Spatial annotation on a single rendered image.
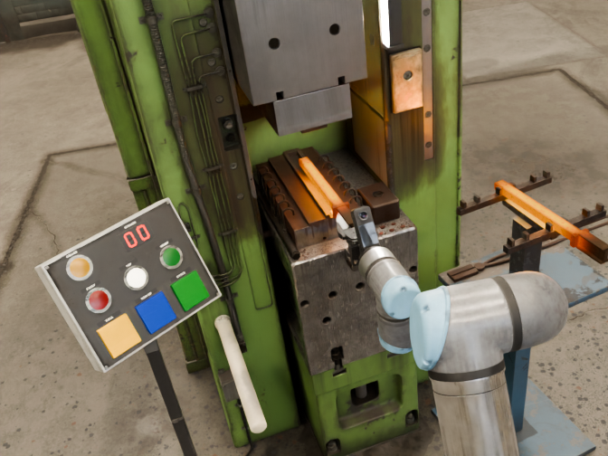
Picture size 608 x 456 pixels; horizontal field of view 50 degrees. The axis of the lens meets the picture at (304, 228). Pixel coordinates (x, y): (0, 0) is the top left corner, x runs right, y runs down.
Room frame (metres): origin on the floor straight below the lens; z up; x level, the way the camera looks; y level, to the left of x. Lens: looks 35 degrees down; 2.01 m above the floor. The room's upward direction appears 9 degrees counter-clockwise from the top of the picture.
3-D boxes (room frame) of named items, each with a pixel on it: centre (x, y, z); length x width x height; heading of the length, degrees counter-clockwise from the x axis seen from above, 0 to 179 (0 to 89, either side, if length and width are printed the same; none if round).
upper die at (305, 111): (1.71, -0.02, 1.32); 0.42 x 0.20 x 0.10; 14
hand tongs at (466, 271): (1.58, -0.70, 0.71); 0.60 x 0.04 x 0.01; 107
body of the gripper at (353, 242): (1.30, -0.14, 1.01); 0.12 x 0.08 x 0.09; 14
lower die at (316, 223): (1.71, -0.02, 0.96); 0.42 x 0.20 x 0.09; 14
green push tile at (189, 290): (1.25, 0.30, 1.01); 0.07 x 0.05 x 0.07; 129
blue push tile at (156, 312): (1.19, 0.38, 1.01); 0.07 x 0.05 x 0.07; 129
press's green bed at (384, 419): (1.73, -0.07, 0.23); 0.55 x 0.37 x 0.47; 14
